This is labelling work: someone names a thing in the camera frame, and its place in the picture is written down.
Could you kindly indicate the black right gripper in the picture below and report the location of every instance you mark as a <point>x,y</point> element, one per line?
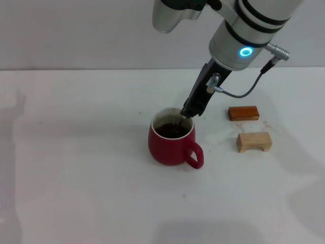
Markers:
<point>207,84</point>

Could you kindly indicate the red ceramic cup with coffee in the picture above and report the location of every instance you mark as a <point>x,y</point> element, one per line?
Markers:
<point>167,150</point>

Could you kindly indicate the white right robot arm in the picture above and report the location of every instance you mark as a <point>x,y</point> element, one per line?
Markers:
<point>251,28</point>

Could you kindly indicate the dark brown wooden block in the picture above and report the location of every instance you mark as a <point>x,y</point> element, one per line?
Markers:
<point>243,113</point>

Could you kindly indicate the light wooden arch block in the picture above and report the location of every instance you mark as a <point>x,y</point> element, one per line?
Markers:
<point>254,141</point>

